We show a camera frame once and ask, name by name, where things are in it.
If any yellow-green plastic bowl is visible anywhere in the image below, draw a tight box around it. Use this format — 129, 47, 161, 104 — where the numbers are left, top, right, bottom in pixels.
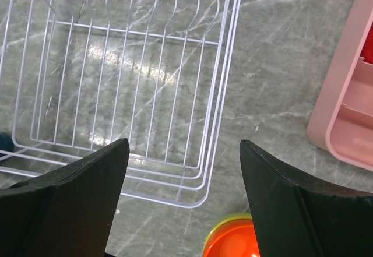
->
202, 213, 254, 256

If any orange plastic bowl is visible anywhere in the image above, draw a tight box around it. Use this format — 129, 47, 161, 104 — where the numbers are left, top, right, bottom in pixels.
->
202, 219, 260, 257

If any pink compartment organizer tray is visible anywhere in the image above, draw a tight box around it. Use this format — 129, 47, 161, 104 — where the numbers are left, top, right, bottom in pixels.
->
307, 0, 372, 170

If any red white cup in tray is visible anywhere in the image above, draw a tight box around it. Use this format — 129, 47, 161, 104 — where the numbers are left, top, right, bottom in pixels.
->
360, 46, 373, 64

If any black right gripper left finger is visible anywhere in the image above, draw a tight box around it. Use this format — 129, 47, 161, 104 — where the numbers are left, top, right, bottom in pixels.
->
1, 138, 130, 256

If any white wire dish rack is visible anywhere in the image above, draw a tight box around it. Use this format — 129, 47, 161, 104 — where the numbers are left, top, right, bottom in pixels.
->
1, 0, 241, 209

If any dark blue mug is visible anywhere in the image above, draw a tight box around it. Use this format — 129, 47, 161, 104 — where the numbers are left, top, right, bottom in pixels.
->
0, 132, 15, 152

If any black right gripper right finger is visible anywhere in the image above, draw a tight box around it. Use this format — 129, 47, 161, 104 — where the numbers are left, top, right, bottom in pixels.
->
240, 140, 372, 256

